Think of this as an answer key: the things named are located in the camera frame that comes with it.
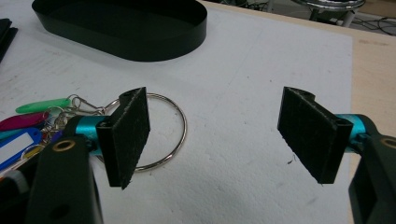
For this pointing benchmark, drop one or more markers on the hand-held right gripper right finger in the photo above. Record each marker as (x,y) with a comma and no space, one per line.
(311,137)

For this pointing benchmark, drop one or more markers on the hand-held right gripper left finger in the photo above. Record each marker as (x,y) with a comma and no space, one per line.
(127,137)

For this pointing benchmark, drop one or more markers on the black oval tray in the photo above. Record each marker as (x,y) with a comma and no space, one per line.
(124,46)

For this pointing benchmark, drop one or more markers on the black wallet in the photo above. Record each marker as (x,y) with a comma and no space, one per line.
(5,34)

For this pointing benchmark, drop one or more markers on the white foam mat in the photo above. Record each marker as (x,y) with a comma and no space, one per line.
(233,77)

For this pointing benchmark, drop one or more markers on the black round stool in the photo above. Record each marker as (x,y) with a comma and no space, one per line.
(330,4)

